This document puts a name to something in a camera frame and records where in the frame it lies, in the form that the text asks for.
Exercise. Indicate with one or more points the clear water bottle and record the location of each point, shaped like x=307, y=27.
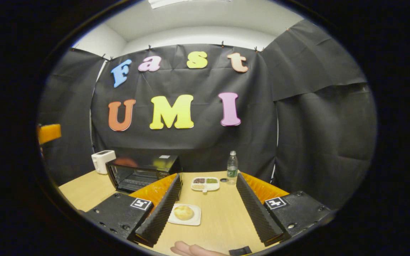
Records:
x=232, y=169

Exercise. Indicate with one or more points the round bread bun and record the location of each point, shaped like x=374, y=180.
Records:
x=184, y=212

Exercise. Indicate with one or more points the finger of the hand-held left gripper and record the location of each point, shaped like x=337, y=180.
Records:
x=50, y=133

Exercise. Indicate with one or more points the black backdrop cloth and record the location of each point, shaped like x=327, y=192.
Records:
x=297, y=106

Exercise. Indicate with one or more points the black electric oven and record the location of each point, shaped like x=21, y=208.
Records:
x=164, y=164

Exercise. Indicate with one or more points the large ceiling light panel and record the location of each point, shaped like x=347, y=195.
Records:
x=187, y=3

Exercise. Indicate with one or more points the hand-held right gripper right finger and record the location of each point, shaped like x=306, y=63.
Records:
x=256, y=213

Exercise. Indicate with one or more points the white square plate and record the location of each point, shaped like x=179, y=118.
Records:
x=195, y=218

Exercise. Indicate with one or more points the white divided dish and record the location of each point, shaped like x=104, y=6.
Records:
x=205, y=184

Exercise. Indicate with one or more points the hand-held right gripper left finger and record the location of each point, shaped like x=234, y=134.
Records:
x=160, y=213

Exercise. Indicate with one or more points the white toaster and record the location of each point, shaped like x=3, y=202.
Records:
x=101, y=161

